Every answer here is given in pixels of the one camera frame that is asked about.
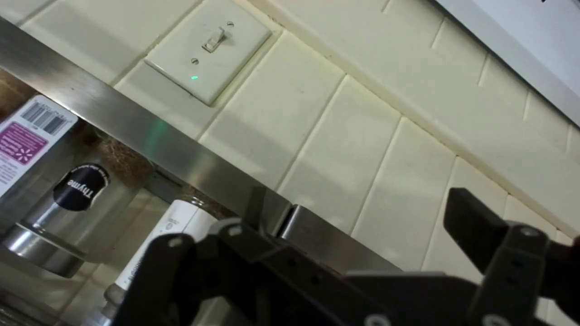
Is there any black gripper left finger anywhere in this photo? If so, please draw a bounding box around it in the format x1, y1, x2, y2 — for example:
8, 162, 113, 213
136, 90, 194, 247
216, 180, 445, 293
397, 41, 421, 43
113, 184, 388, 326

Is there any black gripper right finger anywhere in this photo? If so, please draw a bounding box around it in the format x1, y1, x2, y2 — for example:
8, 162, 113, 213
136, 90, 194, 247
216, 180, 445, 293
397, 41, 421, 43
443, 186, 580, 326

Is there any white spice bottle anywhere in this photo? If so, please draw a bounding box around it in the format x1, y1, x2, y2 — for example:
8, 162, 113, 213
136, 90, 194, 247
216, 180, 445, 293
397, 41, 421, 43
102, 197, 222, 322

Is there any pink label spice bottle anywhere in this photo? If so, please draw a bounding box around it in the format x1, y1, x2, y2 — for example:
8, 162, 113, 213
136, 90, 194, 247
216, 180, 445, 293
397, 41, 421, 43
0, 94, 80, 200

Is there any black label steel jar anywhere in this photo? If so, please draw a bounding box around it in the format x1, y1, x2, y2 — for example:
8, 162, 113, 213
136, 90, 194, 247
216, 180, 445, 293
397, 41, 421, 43
2, 161, 144, 278

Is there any steel wall spice rack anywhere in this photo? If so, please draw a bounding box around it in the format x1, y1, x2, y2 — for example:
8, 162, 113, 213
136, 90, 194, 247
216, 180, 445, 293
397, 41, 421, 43
0, 16, 405, 326

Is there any cream wall light switch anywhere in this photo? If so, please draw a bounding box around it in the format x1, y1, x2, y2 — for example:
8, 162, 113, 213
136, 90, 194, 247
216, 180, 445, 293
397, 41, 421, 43
144, 0, 274, 106

